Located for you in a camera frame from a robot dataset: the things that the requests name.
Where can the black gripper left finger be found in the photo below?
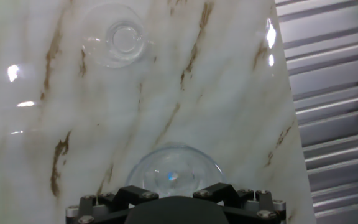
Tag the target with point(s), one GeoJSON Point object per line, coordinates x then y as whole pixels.
{"type": "Point", "coordinates": [120, 199]}

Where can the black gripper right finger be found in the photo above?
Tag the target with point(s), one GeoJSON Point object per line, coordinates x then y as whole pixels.
{"type": "Point", "coordinates": [238, 199]}

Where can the glass mug with water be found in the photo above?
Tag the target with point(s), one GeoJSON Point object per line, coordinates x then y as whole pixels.
{"type": "Point", "coordinates": [176, 161]}

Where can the small empty glass cup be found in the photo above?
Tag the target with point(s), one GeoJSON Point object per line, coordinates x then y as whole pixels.
{"type": "Point", "coordinates": [124, 40]}

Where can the marble pattern table sheet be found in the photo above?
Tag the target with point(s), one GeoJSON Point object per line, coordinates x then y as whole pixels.
{"type": "Point", "coordinates": [197, 109]}

